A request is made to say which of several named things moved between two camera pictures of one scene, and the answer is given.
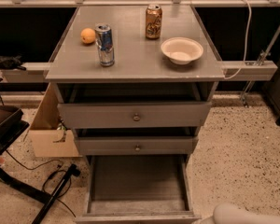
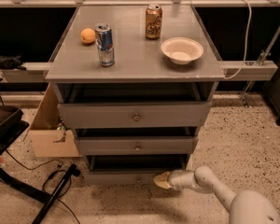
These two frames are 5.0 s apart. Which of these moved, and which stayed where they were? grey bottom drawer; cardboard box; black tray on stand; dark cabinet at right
Moved: grey bottom drawer
Stayed: cardboard box; black tray on stand; dark cabinet at right
